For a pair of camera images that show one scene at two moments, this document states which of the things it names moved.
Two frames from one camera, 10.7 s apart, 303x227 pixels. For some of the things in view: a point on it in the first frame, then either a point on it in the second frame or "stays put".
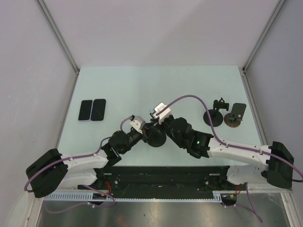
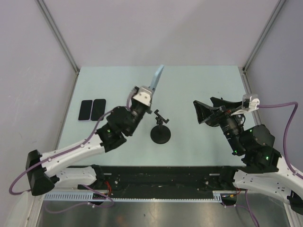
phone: (85, 111) stays put
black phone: (98, 109) stays put
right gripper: (161, 125) → (204, 112)
